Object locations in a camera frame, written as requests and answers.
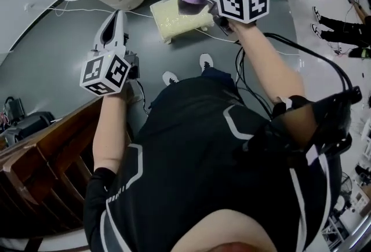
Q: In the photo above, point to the person's left forearm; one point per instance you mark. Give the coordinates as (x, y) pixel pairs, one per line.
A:
(108, 135)

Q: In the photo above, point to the person's chin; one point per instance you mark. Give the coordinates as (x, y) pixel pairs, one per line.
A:
(226, 233)

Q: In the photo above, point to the person's right forearm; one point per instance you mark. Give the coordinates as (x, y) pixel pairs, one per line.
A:
(269, 65)

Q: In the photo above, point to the cream cushioned stool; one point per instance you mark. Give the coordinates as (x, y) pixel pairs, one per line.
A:
(174, 23)

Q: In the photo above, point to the brown wooden stair railing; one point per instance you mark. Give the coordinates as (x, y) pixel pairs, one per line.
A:
(43, 158)

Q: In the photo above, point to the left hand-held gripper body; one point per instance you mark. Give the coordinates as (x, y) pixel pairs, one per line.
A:
(104, 74)

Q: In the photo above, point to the person's dark trousers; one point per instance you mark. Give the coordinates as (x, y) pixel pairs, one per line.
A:
(217, 74)

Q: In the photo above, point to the person's black shirt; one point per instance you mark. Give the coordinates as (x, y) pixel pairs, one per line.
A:
(188, 158)

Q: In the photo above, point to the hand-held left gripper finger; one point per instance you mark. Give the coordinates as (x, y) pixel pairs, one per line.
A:
(121, 30)
(103, 33)

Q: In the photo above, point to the person's right white shoe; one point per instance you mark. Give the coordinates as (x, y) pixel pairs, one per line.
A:
(206, 60)

